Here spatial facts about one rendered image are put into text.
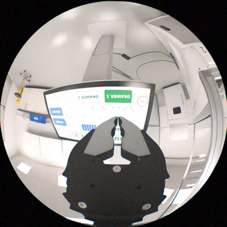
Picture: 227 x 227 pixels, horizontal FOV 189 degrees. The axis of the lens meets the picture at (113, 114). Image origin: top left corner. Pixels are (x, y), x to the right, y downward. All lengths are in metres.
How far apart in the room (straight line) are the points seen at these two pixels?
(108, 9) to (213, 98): 1.14
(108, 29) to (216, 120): 1.17
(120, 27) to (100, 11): 0.39
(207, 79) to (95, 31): 1.12
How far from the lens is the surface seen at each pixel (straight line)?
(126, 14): 1.13
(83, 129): 0.38
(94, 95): 0.28
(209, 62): 0.38
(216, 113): 0.31
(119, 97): 0.27
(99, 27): 1.12
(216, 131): 0.31
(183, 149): 3.67
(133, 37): 1.20
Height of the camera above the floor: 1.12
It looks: 12 degrees down
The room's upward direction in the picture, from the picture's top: 178 degrees counter-clockwise
